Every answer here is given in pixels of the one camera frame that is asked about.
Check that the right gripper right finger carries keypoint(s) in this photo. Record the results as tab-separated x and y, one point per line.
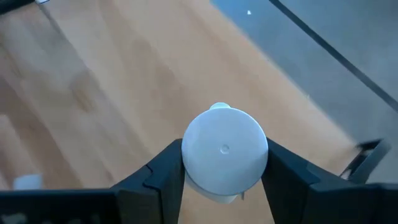
286	193

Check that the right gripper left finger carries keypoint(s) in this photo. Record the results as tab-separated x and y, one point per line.
161	193

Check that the large white medicine bottle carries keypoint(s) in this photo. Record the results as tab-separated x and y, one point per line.
28	182
224	149

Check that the black floor tape line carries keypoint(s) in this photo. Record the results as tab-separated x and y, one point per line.
335	53

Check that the wooden shelf black metal frame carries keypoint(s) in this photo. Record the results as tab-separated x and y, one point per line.
155	77

